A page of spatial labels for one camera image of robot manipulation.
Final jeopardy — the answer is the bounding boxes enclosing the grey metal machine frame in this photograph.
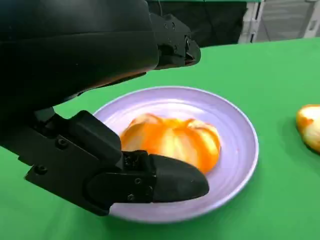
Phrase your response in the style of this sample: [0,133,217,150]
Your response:
[238,0,320,45]

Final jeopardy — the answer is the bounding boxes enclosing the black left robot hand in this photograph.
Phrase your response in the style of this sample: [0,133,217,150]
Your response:
[0,0,210,217]

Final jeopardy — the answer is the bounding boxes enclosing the orange and white bread roll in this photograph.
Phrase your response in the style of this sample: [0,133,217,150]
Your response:
[296,104,320,153]
[119,112,222,175]

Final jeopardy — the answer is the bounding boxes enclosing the green table cloth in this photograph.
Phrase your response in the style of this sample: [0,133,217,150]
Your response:
[0,37,320,240]

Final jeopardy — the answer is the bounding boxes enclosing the lilac plate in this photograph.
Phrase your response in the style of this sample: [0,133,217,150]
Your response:
[92,86,260,223]

